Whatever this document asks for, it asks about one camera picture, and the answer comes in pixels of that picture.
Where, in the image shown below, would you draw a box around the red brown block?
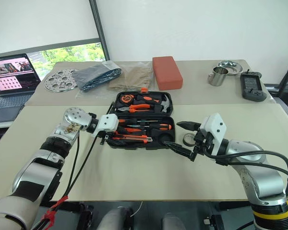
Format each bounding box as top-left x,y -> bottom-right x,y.
152,56 -> 184,91

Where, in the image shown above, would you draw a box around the black tape roll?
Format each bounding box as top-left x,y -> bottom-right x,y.
182,133 -> 197,147

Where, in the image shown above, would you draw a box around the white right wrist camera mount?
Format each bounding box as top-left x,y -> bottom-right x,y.
198,112 -> 228,156

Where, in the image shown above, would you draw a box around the perforated metal disc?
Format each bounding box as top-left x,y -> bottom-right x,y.
44,68 -> 80,92

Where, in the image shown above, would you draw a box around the black orange tape measure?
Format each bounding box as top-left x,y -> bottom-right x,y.
119,94 -> 135,105

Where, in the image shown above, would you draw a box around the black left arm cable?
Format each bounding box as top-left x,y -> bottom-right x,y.
32,136 -> 98,230
62,133 -> 81,199

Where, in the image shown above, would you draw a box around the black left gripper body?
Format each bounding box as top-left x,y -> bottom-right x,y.
98,131 -> 115,146

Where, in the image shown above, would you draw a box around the orange handled pliers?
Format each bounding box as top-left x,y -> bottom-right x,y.
117,103 -> 151,114

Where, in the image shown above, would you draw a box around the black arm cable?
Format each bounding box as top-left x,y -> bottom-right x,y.
32,136 -> 98,230
203,143 -> 288,199
62,133 -> 81,199

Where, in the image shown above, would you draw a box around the steel mug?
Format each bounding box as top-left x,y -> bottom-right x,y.
208,66 -> 228,86

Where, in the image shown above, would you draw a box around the dark grey window post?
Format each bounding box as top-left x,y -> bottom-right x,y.
88,0 -> 111,62

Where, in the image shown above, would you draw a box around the orange utility knife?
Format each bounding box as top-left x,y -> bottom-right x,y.
109,134 -> 153,144

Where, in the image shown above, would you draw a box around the grey handheld controller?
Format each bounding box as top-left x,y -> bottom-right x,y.
240,69 -> 268,100

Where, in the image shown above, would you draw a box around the bagged dark blue cloth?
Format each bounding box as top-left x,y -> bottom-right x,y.
72,61 -> 123,93

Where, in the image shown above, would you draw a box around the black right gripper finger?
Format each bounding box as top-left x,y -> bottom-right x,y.
176,121 -> 202,132
163,140 -> 198,161

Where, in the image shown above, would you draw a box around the black orange handled screwdriver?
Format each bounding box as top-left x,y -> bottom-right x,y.
121,122 -> 173,132

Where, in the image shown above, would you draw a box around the slim orange black screwdriver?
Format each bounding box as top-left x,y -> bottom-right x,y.
116,126 -> 147,137

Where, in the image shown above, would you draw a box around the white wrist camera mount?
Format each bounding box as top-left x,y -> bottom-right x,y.
90,114 -> 120,138
198,112 -> 228,156

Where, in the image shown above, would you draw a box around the open laptop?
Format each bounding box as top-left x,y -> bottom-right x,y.
0,53 -> 42,124

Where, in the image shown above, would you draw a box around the red cable tie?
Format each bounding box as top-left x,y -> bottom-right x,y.
42,195 -> 69,225

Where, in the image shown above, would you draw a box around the claw hammer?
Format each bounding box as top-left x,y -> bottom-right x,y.
136,94 -> 171,113

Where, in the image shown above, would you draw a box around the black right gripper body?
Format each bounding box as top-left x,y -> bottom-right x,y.
192,123 -> 216,157

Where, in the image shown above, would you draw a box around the steel bowl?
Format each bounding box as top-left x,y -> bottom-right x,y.
217,60 -> 243,77

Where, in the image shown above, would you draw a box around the bagged beige cloth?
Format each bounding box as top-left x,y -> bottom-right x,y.
108,62 -> 156,92

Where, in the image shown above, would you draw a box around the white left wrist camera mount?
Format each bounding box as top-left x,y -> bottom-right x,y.
90,114 -> 120,138

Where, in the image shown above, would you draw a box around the black tool case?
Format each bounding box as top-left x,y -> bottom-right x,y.
105,88 -> 177,151

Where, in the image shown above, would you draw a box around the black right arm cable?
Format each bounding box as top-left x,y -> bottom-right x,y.
203,143 -> 288,199

